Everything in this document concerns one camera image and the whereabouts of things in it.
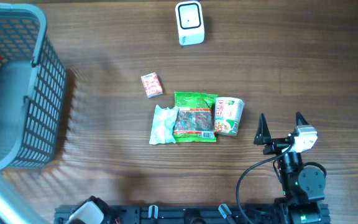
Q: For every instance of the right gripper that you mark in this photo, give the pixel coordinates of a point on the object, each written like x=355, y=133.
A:
x=279, y=146

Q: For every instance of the instant noodle cup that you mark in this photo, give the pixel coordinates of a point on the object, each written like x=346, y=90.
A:
x=227, y=115

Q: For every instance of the green gummy candy bag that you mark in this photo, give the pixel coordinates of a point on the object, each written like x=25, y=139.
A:
x=195, y=122

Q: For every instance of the light teal snack packet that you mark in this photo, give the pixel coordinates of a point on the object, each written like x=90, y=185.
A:
x=162, y=125

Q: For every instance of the small red white box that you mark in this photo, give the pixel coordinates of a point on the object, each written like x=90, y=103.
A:
x=152, y=85

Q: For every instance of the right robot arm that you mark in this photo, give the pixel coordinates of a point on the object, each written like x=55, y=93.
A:
x=302, y=183

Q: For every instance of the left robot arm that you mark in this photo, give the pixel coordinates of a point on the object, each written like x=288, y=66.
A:
x=14, y=209

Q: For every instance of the white barcode scanner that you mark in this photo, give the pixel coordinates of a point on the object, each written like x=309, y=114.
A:
x=190, y=23

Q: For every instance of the grey plastic shopping basket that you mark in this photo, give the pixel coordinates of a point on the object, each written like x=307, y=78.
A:
x=32, y=88

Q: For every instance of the black mounting rail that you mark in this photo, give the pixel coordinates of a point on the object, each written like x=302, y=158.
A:
x=258, y=213

